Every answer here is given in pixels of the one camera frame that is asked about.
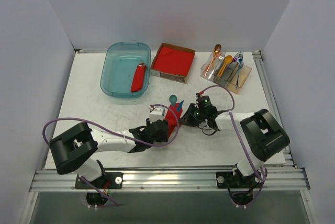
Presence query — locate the red paper napkin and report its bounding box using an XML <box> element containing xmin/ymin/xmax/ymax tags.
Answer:
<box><xmin>164</xmin><ymin>103</ymin><xmax>183</xmax><ymax>137</ymax></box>

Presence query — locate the blue plastic knife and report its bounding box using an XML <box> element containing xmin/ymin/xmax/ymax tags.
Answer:
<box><xmin>176</xmin><ymin>100</ymin><xmax>184</xmax><ymax>113</ymax></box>

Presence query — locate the teal plastic spoon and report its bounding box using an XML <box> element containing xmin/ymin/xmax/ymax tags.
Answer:
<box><xmin>169</xmin><ymin>94</ymin><xmax>177</xmax><ymax>107</ymax></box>

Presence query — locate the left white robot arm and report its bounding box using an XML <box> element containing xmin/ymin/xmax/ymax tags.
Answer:
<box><xmin>49</xmin><ymin>119</ymin><xmax>169</xmax><ymax>188</ymax></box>

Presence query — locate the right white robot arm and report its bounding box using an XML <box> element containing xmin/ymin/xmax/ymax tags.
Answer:
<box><xmin>180</xmin><ymin>96</ymin><xmax>290</xmax><ymax>187</ymax></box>

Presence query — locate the rolled red napkin bundle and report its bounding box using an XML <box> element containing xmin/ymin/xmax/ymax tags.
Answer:
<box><xmin>130</xmin><ymin>60</ymin><xmax>147</xmax><ymax>93</ymax></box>

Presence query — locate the red napkin stack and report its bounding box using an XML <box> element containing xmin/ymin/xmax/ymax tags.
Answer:
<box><xmin>152</xmin><ymin>44</ymin><xmax>195</xmax><ymax>77</ymax></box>

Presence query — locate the cardboard napkin box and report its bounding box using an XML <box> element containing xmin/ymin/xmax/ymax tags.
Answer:
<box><xmin>150</xmin><ymin>43</ymin><xmax>196</xmax><ymax>84</ymax></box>

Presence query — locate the clear utensil organizer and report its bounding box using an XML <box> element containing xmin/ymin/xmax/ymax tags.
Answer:
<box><xmin>200</xmin><ymin>52</ymin><xmax>252</xmax><ymax>94</ymax></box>

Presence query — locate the silver fork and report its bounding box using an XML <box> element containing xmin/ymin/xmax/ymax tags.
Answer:
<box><xmin>217</xmin><ymin>50</ymin><xmax>226</xmax><ymax>62</ymax></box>

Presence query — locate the yellow plastic spoon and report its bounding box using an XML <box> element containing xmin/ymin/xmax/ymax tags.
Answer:
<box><xmin>218</xmin><ymin>55</ymin><xmax>233</xmax><ymax>78</ymax></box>

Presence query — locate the blue plastic fork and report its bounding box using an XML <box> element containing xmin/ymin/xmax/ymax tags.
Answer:
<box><xmin>235</xmin><ymin>59</ymin><xmax>244</xmax><ymax>90</ymax></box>

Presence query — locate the copper metallic spoon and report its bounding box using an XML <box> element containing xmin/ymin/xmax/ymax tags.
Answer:
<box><xmin>205</xmin><ymin>43</ymin><xmax>222</xmax><ymax>77</ymax></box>

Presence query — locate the teal plastic basin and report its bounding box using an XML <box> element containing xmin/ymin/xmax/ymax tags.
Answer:
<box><xmin>100</xmin><ymin>42</ymin><xmax>151</xmax><ymax>98</ymax></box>

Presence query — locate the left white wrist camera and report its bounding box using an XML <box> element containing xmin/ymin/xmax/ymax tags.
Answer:
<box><xmin>149</xmin><ymin>107</ymin><xmax>165</xmax><ymax>123</ymax></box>

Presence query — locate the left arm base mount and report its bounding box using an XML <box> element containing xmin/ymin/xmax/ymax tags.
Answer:
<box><xmin>74</xmin><ymin>171</ymin><xmax>124</xmax><ymax>189</ymax></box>

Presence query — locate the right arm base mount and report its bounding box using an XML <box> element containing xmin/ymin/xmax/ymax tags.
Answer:
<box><xmin>215</xmin><ymin>167</ymin><xmax>261</xmax><ymax>189</ymax></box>

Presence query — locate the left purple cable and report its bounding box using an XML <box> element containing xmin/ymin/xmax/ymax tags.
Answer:
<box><xmin>42</xmin><ymin>103</ymin><xmax>181</xmax><ymax>207</ymax></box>

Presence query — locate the aluminium frame rail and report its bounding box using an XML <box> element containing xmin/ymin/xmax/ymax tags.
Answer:
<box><xmin>28</xmin><ymin>48</ymin><xmax>311</xmax><ymax>193</ymax></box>

